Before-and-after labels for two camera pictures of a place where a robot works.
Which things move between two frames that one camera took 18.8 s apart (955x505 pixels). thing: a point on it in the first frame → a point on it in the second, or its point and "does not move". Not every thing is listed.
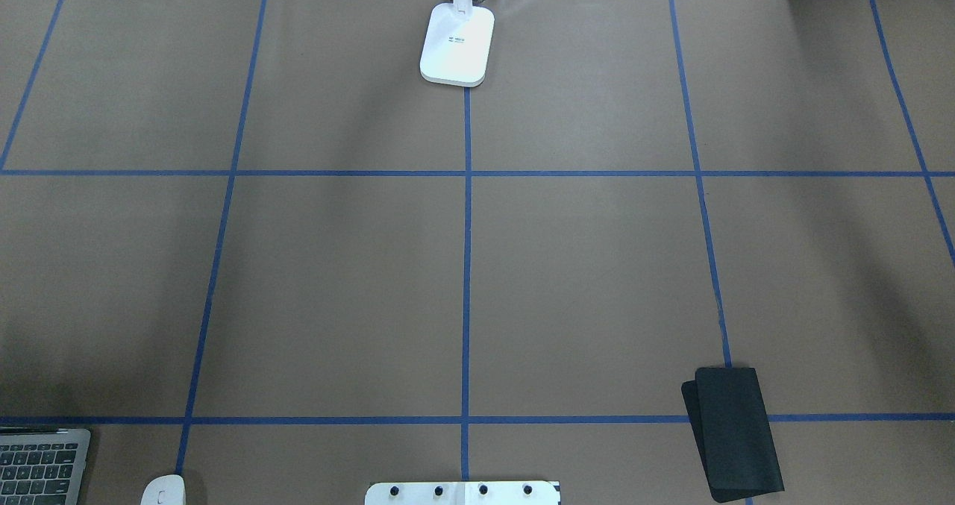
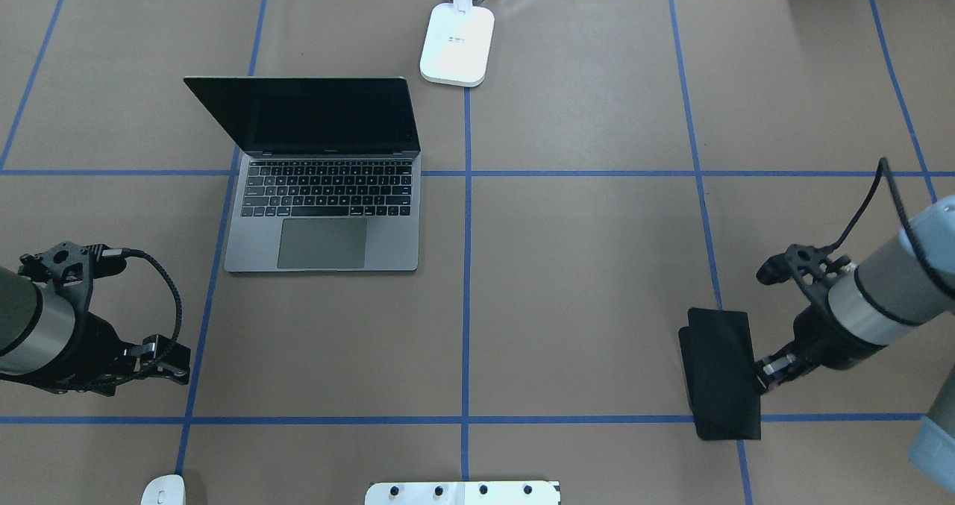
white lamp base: (458, 39) does not move
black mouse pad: (734, 431) → (721, 373)
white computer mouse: (168, 489) does not move
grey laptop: (42, 468) → (330, 179)
